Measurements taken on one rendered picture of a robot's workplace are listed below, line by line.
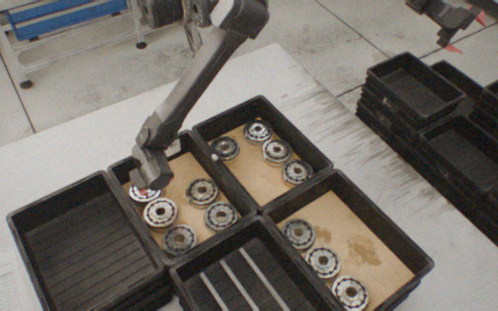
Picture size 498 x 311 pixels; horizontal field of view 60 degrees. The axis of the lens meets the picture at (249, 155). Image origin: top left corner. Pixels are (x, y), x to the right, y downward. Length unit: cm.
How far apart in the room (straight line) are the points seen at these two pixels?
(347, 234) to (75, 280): 80
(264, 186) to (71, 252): 62
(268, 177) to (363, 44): 220
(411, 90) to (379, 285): 133
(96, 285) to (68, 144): 69
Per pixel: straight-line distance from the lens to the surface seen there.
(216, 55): 94
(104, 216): 142
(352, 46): 345
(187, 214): 137
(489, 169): 236
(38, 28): 309
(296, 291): 127
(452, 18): 137
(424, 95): 242
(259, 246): 132
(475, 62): 365
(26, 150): 186
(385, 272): 135
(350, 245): 136
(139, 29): 329
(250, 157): 150
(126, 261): 133
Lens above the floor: 200
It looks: 51 degrees down
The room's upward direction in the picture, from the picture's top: 2 degrees clockwise
